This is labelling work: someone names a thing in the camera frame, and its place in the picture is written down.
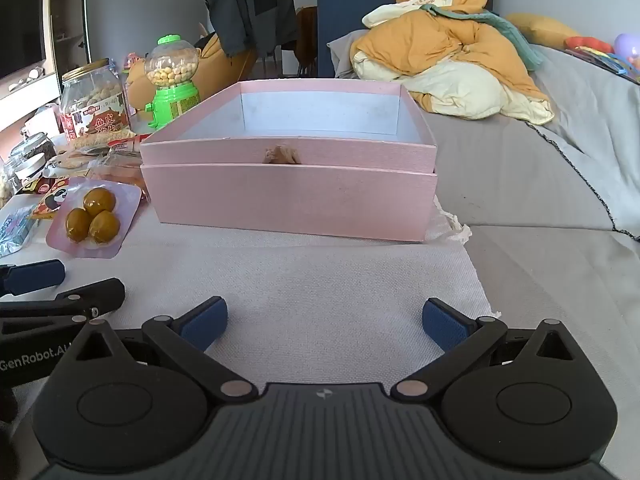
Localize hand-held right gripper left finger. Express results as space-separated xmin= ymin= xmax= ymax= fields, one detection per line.
xmin=65 ymin=296 xmax=256 ymax=403

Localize small white lid jar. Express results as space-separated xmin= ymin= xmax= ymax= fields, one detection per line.
xmin=14 ymin=152 xmax=50 ymax=187

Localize pink packet of three eggs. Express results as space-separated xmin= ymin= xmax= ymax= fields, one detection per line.
xmin=46 ymin=177 xmax=143 ymax=260

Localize crinkled clear snack packet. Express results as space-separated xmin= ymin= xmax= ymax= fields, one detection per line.
xmin=66 ymin=131 xmax=151 ymax=157

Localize yellow pillow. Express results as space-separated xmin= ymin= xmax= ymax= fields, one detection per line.
xmin=504 ymin=12 xmax=585 ymax=52

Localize light blue snack packet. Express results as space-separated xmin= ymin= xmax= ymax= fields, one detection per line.
xmin=0 ymin=206 xmax=40 ymax=257

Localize colourful toys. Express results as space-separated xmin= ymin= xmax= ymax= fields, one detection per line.
xmin=564 ymin=32 xmax=640 ymax=85

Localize orange clear snack packet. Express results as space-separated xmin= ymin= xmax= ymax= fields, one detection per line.
xmin=86 ymin=152 xmax=150 ymax=197

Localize white table cover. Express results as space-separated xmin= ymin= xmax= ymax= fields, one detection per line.
xmin=0 ymin=192 xmax=502 ymax=480

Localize panda print snack packet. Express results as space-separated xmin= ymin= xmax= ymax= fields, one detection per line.
xmin=29 ymin=175 xmax=86 ymax=221

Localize pink gift box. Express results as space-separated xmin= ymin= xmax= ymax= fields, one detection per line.
xmin=139 ymin=79 xmax=439 ymax=244

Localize dark grey jacket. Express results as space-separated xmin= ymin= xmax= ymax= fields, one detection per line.
xmin=201 ymin=0 xmax=299 ymax=59

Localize green gumball machine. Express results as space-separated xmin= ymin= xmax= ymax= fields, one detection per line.
xmin=144 ymin=35 xmax=202 ymax=132

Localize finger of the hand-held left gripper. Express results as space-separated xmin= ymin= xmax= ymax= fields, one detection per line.
xmin=0 ymin=259 xmax=67 ymax=297
xmin=0 ymin=277 xmax=126 ymax=319

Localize glass jar with dark contents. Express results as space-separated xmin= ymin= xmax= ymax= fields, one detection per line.
xmin=9 ymin=129 xmax=57 ymax=173

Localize grey bed sheet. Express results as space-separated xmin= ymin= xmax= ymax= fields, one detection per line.
xmin=327 ymin=30 xmax=640 ymax=241

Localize dark blue cabinet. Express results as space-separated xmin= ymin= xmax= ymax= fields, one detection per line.
xmin=316 ymin=0 xmax=495 ymax=80

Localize glass jar with gold lid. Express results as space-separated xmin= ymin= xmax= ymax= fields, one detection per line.
xmin=59 ymin=58 xmax=132 ymax=145

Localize yellow duvet pile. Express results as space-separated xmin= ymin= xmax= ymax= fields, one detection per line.
xmin=350 ymin=0 xmax=557 ymax=126

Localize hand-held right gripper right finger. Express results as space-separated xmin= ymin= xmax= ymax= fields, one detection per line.
xmin=390 ymin=298 xmax=583 ymax=403

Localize black screen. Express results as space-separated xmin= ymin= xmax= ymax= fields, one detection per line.
xmin=0 ymin=0 xmax=52 ymax=80

